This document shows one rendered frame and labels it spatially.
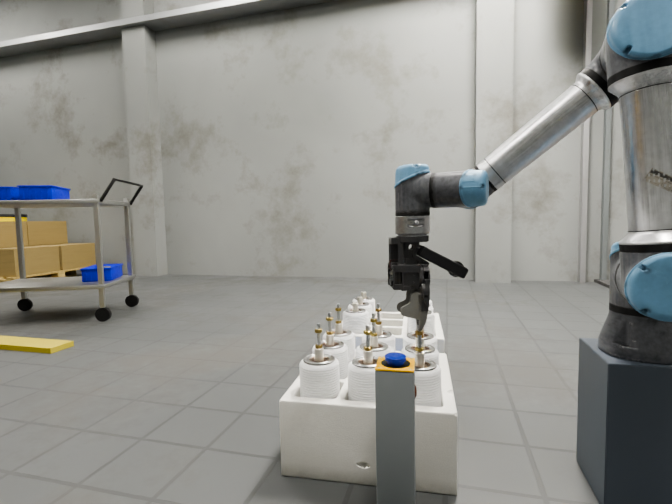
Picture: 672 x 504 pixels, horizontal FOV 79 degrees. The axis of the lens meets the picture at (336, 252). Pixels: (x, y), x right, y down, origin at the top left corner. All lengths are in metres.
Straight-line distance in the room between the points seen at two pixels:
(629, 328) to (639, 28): 0.54
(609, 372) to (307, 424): 0.62
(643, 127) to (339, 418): 0.79
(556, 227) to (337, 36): 2.78
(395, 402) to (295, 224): 3.65
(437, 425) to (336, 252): 3.38
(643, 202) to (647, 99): 0.17
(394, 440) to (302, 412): 0.25
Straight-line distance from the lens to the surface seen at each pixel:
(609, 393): 0.98
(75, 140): 6.07
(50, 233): 5.58
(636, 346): 0.99
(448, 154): 4.08
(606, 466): 1.04
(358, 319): 1.47
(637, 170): 0.86
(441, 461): 0.98
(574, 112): 1.00
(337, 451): 1.00
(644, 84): 0.87
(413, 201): 0.88
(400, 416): 0.80
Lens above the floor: 0.58
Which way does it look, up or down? 4 degrees down
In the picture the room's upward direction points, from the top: 1 degrees counter-clockwise
